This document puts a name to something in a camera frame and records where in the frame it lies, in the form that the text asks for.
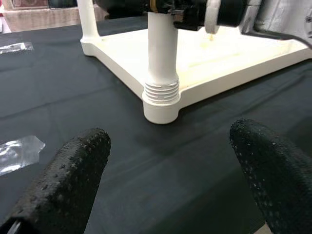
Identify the clear tape strip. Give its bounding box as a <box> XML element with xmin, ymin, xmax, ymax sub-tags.
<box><xmin>0</xmin><ymin>41</ymin><xmax>34</xmax><ymax>55</ymax></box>

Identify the white plastic table top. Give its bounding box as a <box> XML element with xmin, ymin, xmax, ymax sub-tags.
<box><xmin>80</xmin><ymin>23</ymin><xmax>312</xmax><ymax>125</ymax></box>

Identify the black tablecloth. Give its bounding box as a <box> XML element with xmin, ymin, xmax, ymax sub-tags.
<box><xmin>0</xmin><ymin>14</ymin><xmax>312</xmax><ymax>234</ymax></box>

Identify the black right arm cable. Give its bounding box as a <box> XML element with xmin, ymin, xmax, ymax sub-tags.
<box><xmin>253</xmin><ymin>29</ymin><xmax>312</xmax><ymax>50</ymax></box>

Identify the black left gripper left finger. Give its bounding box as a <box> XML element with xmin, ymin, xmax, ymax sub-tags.
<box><xmin>0</xmin><ymin>127</ymin><xmax>112</xmax><ymax>234</ymax></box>

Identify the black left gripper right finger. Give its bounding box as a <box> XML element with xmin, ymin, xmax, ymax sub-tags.
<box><xmin>229</xmin><ymin>118</ymin><xmax>312</xmax><ymax>234</ymax></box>

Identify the red patterned box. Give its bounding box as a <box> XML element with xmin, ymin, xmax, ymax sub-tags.
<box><xmin>11</xmin><ymin>0</ymin><xmax>49</xmax><ymax>8</ymax></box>

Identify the beige woven mat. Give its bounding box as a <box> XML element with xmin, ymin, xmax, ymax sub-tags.
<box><xmin>0</xmin><ymin>4</ymin><xmax>108</xmax><ymax>34</ymax></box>

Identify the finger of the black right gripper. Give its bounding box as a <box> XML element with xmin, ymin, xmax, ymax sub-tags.
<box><xmin>94</xmin><ymin>0</ymin><xmax>154</xmax><ymax>19</ymax></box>

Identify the white plastic table leg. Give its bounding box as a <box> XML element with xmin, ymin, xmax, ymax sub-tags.
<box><xmin>77</xmin><ymin>0</ymin><xmax>103</xmax><ymax>43</ymax></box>
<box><xmin>144</xmin><ymin>12</ymin><xmax>180</xmax><ymax>108</ymax></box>

